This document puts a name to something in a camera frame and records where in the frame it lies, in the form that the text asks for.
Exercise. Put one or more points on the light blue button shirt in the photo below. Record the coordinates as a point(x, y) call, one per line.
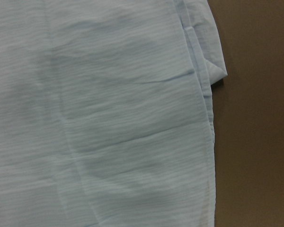
point(106, 113)

